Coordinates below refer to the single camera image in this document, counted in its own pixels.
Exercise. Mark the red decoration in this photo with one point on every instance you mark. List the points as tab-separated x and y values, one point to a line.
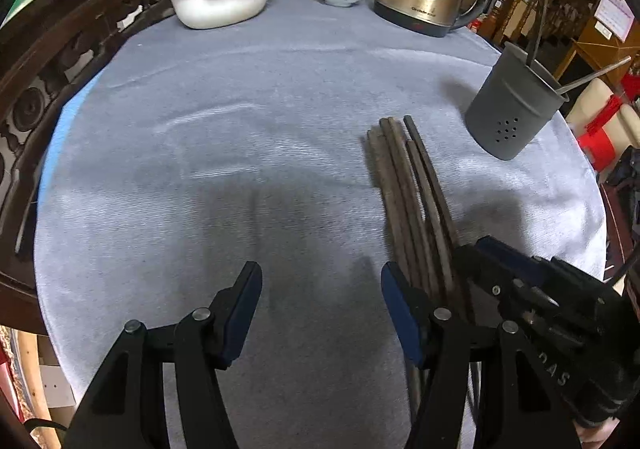
600	139

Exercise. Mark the blue under cloth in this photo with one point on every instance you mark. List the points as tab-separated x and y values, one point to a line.
60	129

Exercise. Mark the grey tablecloth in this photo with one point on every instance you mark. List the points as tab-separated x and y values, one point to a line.
275	129

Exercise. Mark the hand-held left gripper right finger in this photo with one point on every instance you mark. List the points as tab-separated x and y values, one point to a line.
400	316

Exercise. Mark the wall calendar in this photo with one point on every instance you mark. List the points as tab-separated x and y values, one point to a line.
615	11

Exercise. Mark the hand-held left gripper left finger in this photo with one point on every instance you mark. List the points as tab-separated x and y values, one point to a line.
239	316

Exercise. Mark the grey perforated utensil holder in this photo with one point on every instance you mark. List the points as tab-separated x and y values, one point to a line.
510	109

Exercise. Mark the carved dark wooden chair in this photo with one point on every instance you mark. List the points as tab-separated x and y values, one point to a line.
55	44

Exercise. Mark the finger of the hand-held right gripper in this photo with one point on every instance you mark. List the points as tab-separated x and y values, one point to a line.
482	274
515	256

